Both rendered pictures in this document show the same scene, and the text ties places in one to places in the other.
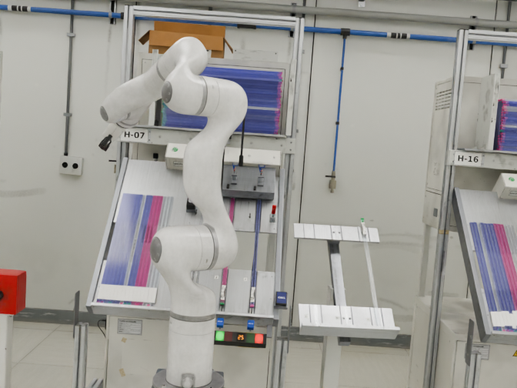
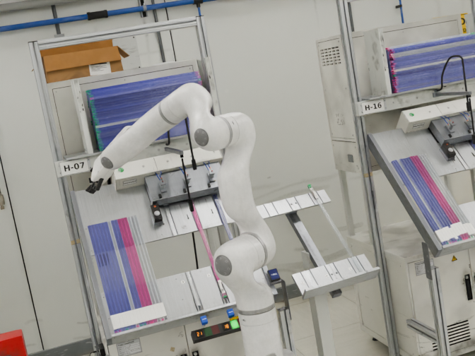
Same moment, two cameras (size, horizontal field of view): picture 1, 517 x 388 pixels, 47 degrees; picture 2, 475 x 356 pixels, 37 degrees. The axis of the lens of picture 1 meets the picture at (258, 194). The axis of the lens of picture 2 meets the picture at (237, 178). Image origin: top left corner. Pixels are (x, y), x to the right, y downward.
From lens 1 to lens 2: 95 cm
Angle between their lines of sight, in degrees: 16
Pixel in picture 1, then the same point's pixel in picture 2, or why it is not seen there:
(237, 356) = (232, 340)
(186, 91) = (219, 133)
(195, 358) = (272, 340)
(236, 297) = not seen: hidden behind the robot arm
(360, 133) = (236, 96)
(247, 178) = (198, 178)
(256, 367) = not seen: hidden behind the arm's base
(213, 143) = (243, 167)
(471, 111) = (360, 62)
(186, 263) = (251, 268)
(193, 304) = (261, 299)
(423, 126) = (292, 74)
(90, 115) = not seen: outside the picture
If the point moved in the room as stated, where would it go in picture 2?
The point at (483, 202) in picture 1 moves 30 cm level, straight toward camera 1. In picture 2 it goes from (394, 140) to (404, 147)
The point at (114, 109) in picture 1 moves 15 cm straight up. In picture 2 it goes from (121, 157) to (112, 112)
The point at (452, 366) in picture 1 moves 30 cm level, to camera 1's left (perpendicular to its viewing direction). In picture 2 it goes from (409, 285) to (353, 301)
